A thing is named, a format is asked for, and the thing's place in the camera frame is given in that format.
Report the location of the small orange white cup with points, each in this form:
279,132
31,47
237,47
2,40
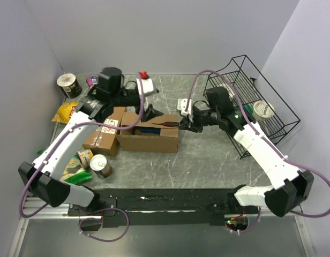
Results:
85,157

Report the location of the black paper cup white lid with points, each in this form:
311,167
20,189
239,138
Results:
69,85

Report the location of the black wire basket rack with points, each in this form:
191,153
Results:
275,117

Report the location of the metal tin can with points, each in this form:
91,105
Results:
100,165

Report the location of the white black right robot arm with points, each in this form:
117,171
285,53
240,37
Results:
289,185

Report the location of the white Chobani yogurt cup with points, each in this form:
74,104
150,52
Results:
262,110

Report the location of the purple yogurt cup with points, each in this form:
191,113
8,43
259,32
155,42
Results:
92,81

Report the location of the green Chuba chips bag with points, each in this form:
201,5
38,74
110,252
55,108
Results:
75,173

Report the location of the plain taped cardboard box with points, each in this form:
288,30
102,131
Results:
166,142

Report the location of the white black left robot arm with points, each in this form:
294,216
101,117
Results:
42,177

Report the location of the labelled cardboard express box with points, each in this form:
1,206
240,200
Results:
103,140

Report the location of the blue plastic object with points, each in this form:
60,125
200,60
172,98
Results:
146,131

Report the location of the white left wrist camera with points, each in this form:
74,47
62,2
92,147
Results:
146,87

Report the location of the red black box cutter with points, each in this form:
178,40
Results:
168,124

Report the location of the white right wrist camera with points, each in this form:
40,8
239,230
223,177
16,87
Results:
184,106

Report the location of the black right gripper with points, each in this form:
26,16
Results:
187,125

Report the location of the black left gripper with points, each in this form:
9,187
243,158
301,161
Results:
151,113

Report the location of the yellow Lays chips bag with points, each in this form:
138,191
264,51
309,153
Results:
65,112

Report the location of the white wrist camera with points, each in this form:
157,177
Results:
184,106
146,87

